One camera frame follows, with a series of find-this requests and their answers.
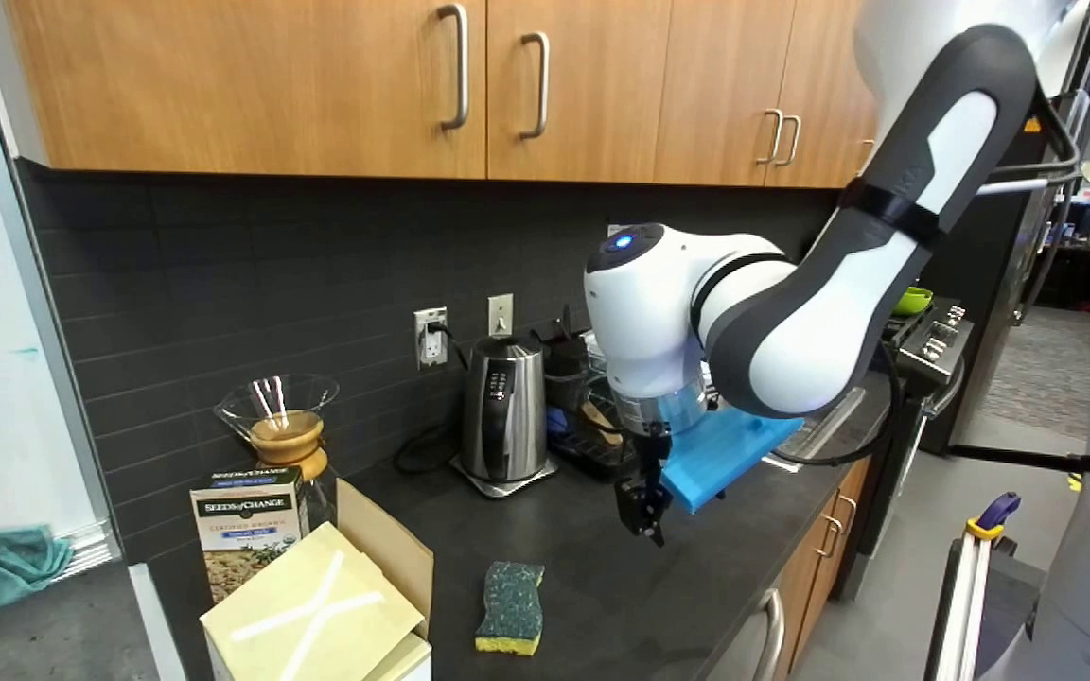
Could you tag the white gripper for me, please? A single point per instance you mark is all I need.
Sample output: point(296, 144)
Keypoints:
point(657, 416)

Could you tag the green yellow sponge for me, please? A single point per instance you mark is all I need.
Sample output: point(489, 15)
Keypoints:
point(512, 612)

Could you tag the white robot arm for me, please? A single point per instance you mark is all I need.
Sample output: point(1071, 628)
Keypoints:
point(781, 334)

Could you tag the stainless steel kettle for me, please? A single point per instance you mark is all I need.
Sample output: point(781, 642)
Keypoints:
point(503, 420)

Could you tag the white cardboard box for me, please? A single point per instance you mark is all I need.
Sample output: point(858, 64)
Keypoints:
point(344, 602)

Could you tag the glass pour-over coffee maker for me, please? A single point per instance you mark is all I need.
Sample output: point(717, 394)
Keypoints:
point(280, 416)

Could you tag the coffee filter box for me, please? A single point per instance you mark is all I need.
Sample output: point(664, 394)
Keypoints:
point(242, 521)

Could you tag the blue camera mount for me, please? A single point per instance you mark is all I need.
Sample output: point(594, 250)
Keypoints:
point(717, 450)

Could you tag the wall power outlet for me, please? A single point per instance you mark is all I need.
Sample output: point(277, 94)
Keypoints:
point(500, 314)
point(431, 341)

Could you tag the wooden wall cabinets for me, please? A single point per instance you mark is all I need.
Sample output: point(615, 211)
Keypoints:
point(673, 94)

